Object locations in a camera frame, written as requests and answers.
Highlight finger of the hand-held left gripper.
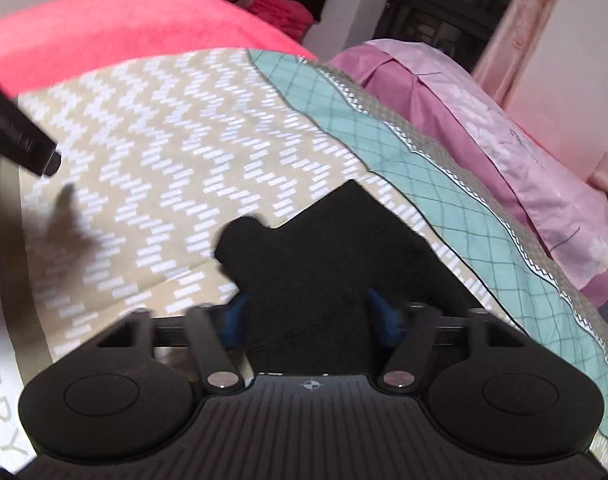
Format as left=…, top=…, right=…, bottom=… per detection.
left=42, top=143, right=62, bottom=177

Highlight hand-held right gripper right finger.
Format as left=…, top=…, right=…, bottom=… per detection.
left=365, top=288, right=530, bottom=395

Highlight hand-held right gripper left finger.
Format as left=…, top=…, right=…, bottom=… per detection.
left=96, top=294, right=249, bottom=395

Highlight black pants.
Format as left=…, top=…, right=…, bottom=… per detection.
left=214, top=179, right=486, bottom=377

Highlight patterned bedspread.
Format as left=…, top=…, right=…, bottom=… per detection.
left=0, top=46, right=608, bottom=476

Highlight pink fleece blanket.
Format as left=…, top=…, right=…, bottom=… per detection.
left=0, top=0, right=317, bottom=98

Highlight pink satin pillow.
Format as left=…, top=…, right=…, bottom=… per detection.
left=329, top=39, right=608, bottom=307

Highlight stack of red towels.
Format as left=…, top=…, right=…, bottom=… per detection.
left=246, top=0, right=315, bottom=41

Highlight dark window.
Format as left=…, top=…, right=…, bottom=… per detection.
left=378, top=0, right=531, bottom=72

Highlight pink curtain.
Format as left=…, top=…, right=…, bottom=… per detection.
left=471, top=0, right=571, bottom=107

